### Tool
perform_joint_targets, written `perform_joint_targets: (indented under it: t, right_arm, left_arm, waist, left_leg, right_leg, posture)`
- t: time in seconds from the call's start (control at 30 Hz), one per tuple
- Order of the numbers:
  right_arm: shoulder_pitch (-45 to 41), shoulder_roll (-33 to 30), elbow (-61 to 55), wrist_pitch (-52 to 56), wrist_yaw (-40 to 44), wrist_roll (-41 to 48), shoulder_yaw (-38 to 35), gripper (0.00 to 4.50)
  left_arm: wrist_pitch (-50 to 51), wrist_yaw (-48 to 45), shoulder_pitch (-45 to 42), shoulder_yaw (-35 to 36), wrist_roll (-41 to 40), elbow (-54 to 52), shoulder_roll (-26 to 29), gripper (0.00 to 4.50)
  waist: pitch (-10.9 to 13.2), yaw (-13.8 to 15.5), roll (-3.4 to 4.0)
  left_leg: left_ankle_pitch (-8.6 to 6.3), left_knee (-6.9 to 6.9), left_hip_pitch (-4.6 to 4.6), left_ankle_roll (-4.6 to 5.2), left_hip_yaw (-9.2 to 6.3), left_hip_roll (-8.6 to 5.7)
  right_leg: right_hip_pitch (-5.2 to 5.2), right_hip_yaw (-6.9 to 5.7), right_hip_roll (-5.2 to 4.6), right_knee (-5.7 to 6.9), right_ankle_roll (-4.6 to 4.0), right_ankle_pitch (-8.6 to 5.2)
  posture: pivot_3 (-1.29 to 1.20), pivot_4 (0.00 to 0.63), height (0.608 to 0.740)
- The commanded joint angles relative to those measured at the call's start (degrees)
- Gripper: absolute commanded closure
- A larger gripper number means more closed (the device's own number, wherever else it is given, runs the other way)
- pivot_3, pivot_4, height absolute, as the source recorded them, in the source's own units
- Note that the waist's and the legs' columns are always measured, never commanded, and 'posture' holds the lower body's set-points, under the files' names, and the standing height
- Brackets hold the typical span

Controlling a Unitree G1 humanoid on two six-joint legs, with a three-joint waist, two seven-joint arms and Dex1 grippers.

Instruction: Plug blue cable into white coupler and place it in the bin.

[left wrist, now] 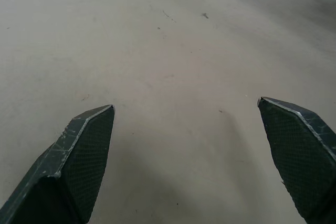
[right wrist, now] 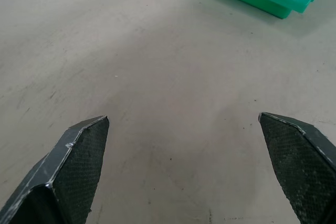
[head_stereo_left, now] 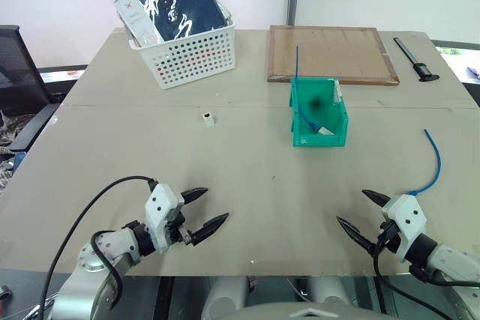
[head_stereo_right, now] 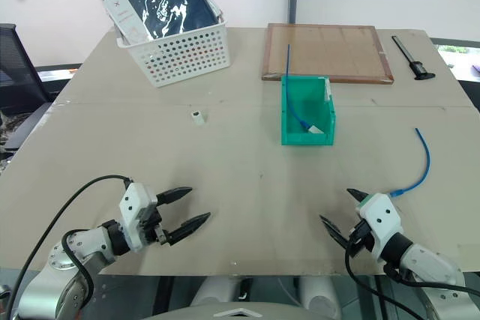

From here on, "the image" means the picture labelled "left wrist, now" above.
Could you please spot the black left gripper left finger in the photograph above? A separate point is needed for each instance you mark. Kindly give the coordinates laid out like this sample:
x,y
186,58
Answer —
x,y
71,166

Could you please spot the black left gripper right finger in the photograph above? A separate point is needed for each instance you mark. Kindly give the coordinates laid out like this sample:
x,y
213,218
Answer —
x,y
302,155

